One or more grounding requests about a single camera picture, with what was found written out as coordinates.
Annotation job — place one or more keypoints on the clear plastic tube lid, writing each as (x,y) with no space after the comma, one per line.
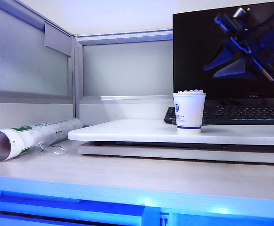
(54,150)

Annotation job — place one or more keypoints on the frosted glass partition panel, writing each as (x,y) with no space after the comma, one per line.
(126,70)
(16,58)

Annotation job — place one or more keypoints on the white paper cup blue logo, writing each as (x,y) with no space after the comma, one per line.
(189,113)

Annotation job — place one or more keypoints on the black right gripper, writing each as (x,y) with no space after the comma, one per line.
(261,44)

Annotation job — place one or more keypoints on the white raised desk board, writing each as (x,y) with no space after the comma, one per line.
(139,131)

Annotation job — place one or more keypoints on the white desk riser base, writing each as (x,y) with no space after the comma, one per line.
(151,153)

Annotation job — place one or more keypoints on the black computer keyboard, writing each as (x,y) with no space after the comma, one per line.
(245,114)

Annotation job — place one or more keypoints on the grey hanging bracket plate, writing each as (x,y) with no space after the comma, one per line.
(57,40)

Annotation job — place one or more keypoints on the grey metal partition post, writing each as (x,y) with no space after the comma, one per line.
(78,77)

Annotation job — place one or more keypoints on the black AOC computer monitor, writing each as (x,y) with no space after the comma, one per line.
(191,51)

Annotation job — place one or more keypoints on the white shuttlecock tube green print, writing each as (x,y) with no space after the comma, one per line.
(33,136)

